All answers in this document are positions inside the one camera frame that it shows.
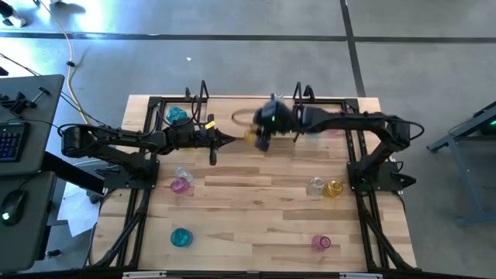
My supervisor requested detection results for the black device with green light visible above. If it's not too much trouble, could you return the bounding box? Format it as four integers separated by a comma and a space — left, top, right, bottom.
479, 111, 496, 137

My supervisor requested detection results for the silver aluminium bracket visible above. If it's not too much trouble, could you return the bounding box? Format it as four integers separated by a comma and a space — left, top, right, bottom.
338, 272, 385, 279
122, 270, 168, 279

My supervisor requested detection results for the pink fine-ribbed glass jar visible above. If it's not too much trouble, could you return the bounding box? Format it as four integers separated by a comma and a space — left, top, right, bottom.
170, 177, 191, 195

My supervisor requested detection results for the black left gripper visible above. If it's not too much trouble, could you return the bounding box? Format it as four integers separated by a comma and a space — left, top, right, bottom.
170, 113, 236, 167

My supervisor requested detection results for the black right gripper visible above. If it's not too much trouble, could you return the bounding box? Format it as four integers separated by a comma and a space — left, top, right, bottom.
250, 98, 303, 153

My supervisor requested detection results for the black computer mouse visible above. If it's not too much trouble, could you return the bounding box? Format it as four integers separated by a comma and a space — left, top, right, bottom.
0, 188, 27, 227

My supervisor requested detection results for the black diagonal desk bar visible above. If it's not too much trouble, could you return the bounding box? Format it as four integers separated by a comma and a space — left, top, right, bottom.
40, 150, 106, 195

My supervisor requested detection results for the black left shoulder cable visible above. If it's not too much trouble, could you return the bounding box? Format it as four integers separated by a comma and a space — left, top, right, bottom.
57, 122, 108, 136

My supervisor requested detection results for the clear wide-fluted glass jar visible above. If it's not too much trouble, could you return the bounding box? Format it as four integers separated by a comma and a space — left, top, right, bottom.
306, 177, 326, 197

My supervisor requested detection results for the black right shoulder cable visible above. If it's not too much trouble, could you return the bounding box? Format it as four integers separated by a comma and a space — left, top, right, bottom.
406, 120, 425, 141

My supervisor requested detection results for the grey metal cart frame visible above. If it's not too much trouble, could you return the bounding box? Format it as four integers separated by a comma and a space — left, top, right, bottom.
425, 99, 496, 229

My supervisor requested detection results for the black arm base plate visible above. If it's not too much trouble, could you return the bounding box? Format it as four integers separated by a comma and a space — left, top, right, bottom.
101, 159, 160, 191
346, 160, 418, 194

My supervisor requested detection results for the black keyboard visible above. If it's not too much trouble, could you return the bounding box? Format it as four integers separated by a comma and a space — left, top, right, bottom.
0, 121, 30, 164

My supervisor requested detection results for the teal diamond-pattern glass vase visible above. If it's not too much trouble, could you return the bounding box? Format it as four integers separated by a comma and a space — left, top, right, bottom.
170, 227, 194, 248

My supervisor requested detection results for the black rig frame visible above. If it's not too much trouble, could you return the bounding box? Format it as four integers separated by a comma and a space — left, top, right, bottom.
87, 85, 419, 272

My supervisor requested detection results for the black shoulder cable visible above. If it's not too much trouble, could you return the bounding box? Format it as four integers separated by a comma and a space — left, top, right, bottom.
57, 122, 108, 136
406, 120, 425, 141

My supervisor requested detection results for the thin black floor cable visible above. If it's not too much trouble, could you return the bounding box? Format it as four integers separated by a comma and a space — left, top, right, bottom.
0, 52, 108, 127

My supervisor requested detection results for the white paper sheet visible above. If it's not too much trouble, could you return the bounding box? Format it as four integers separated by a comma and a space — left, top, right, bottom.
57, 181, 102, 238

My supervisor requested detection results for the clear fine-ribbed glass jar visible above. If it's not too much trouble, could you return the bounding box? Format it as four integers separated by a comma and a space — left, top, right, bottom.
174, 166, 195, 183

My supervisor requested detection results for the tall teal pebbled glass vase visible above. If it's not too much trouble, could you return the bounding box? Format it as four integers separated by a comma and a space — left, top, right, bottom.
166, 105, 188, 124

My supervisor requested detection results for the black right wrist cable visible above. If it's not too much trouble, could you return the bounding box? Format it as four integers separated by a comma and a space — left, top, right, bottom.
231, 108, 259, 127

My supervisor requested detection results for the yellow floor cable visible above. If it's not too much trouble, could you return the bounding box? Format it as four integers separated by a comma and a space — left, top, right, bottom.
36, 0, 92, 117

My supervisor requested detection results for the black desk clamp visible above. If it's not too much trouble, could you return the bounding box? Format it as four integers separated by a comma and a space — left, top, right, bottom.
0, 86, 52, 116

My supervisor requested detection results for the pink fluted bulbous glass vase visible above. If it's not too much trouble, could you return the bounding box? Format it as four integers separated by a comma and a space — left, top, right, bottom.
311, 234, 332, 253

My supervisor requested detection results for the dark grey desk panel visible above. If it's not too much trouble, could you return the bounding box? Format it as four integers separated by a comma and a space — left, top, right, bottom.
0, 171, 58, 274
0, 74, 66, 177

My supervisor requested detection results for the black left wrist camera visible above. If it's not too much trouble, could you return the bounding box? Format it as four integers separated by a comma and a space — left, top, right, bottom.
170, 118, 195, 136

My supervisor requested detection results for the yellow ribbed glass bottle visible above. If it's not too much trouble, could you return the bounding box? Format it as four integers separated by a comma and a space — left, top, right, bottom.
323, 180, 344, 198

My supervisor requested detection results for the wooden shelf with black frame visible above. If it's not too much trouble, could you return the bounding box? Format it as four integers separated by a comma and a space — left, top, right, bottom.
196, 80, 305, 143

